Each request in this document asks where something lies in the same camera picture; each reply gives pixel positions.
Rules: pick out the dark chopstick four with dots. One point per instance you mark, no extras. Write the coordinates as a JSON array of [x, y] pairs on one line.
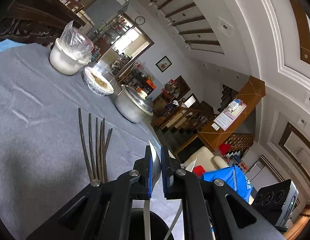
[[101, 156]]

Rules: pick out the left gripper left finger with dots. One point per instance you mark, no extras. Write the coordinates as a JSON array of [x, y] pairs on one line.
[[101, 210]]

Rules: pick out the dark chopstick five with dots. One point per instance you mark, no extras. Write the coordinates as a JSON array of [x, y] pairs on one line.
[[104, 134]]

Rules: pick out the wall calendar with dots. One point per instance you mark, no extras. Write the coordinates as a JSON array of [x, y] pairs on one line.
[[228, 115]]

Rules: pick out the round wall clock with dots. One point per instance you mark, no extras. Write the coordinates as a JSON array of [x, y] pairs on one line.
[[139, 20]]

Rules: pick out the framed wall picture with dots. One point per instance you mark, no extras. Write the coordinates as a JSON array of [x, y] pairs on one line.
[[163, 64]]

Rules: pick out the dark wooden side table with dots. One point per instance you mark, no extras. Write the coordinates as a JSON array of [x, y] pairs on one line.
[[35, 21]]

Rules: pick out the grey refrigerator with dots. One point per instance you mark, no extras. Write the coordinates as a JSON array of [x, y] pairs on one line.
[[102, 10]]

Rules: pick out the white bowl with plastic bag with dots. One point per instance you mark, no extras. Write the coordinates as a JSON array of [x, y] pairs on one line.
[[71, 51]]

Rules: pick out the food bowl with cling film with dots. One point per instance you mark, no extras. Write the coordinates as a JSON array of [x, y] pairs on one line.
[[96, 82]]

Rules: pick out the dark chopstick one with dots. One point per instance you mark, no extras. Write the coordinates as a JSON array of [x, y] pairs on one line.
[[87, 162]]

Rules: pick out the dark chopstick three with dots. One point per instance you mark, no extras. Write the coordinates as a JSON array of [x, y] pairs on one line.
[[98, 163]]

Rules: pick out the dark chopstick two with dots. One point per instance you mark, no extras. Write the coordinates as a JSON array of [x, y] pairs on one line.
[[91, 149]]

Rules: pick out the beige sofa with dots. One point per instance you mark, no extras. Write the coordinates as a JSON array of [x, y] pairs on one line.
[[207, 160]]

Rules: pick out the black electronic device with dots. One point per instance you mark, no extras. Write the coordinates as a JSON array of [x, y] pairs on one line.
[[276, 202]]

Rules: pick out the aluminium pot with lid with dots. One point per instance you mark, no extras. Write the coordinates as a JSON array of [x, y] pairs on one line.
[[131, 105]]

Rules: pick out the dark chopstick six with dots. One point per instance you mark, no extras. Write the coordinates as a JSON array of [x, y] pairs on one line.
[[105, 153]]

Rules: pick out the blue jacket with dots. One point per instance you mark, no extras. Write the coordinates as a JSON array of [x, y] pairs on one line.
[[235, 178]]

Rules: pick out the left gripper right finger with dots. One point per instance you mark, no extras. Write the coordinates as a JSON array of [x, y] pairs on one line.
[[212, 210]]

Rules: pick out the grey tablecloth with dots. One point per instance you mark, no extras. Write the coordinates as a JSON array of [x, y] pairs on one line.
[[42, 114]]

